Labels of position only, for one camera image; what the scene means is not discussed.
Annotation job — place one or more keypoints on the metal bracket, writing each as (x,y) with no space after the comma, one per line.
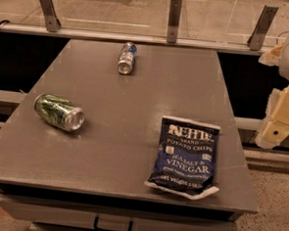
(52,23)
(173,21)
(256,40)

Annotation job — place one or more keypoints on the grey drawer with handle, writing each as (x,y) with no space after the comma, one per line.
(50,215)

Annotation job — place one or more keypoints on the metal rail behind table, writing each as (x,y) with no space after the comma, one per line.
(85,34)

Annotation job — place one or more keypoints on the middle metal bracket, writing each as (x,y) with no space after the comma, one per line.
(173,21)

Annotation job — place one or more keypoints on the left metal bracket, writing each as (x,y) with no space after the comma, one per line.
(52,23)

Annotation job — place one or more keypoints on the green soda can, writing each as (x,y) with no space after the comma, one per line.
(59,112)

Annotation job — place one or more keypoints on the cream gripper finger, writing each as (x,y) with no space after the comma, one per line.
(274,127)
(271,58)

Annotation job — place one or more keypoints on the silver blue soda can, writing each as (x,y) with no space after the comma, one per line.
(127,58)

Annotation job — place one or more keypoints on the blue potato chips bag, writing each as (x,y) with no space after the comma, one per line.
(186,158)

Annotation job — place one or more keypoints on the right metal bracket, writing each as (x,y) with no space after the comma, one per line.
(256,40)

